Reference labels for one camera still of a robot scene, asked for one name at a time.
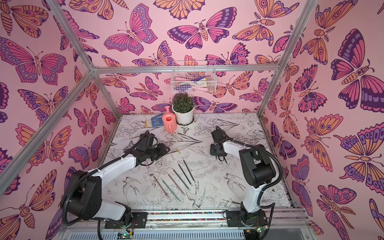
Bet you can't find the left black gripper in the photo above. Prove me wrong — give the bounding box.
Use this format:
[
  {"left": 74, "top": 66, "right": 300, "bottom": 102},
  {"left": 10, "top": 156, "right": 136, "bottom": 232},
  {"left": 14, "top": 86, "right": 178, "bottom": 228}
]
[{"left": 146, "top": 143, "right": 171, "bottom": 161}]

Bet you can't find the blue pencil with clear cap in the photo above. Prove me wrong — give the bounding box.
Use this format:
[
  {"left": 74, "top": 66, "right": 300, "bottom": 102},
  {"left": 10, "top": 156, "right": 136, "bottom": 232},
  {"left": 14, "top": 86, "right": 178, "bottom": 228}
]
[{"left": 172, "top": 168, "right": 191, "bottom": 191}]

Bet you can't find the dark pencil with clear cap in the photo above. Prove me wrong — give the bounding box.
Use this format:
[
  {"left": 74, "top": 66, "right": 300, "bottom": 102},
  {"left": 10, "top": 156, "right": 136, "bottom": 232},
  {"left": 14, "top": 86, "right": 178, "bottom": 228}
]
[{"left": 183, "top": 160, "right": 196, "bottom": 183}]

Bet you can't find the red pencil with clear cap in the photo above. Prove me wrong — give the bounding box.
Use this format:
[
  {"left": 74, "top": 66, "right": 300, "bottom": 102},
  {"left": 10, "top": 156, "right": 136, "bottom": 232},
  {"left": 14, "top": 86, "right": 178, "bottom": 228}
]
[{"left": 167, "top": 173, "right": 186, "bottom": 196}]

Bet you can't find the green pencil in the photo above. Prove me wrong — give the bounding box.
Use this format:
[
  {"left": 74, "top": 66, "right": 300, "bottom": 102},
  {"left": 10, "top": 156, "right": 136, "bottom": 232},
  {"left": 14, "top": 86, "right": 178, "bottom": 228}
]
[{"left": 161, "top": 179, "right": 182, "bottom": 203}]

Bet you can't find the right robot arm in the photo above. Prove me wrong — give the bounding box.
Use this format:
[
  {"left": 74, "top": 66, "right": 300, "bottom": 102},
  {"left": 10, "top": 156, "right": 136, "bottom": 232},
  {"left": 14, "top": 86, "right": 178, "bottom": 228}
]
[{"left": 210, "top": 126, "right": 283, "bottom": 226}]

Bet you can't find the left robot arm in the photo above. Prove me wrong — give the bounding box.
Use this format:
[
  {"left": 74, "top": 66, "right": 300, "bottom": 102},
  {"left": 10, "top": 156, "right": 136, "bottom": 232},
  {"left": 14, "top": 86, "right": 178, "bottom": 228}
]
[{"left": 60, "top": 131, "right": 170, "bottom": 227}]

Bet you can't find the blue seed packet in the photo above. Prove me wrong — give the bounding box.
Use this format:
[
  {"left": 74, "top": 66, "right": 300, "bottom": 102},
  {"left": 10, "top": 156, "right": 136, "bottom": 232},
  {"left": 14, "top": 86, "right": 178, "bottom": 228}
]
[{"left": 145, "top": 114, "right": 164, "bottom": 128}]

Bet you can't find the pink watering can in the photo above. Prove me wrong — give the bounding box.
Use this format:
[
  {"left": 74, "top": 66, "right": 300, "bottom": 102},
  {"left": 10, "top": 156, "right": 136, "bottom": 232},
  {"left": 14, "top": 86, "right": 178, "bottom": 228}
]
[{"left": 162, "top": 106, "right": 178, "bottom": 134}]

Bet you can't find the green plant in white pot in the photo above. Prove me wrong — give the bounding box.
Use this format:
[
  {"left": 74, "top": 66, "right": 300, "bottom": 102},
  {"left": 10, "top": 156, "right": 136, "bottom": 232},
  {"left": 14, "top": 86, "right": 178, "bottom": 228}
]
[{"left": 172, "top": 93, "right": 195, "bottom": 126}]

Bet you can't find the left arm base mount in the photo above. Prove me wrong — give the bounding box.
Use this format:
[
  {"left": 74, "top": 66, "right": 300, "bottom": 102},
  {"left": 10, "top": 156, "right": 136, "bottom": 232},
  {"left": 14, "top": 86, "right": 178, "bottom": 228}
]
[{"left": 105, "top": 212, "right": 148, "bottom": 230}]

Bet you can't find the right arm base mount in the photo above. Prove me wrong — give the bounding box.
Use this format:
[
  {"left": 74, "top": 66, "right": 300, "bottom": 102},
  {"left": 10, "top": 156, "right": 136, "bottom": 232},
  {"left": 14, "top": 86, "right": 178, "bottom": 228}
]
[{"left": 223, "top": 210, "right": 269, "bottom": 228}]

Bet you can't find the white wire wall basket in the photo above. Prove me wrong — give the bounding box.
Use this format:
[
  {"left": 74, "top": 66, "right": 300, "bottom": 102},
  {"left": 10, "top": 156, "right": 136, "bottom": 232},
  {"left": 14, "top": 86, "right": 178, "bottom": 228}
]
[{"left": 170, "top": 60, "right": 217, "bottom": 94}]

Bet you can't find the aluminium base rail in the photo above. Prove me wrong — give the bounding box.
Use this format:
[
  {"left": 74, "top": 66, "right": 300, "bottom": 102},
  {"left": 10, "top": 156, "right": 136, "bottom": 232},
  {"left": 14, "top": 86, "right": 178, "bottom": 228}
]
[{"left": 58, "top": 208, "right": 316, "bottom": 240}]

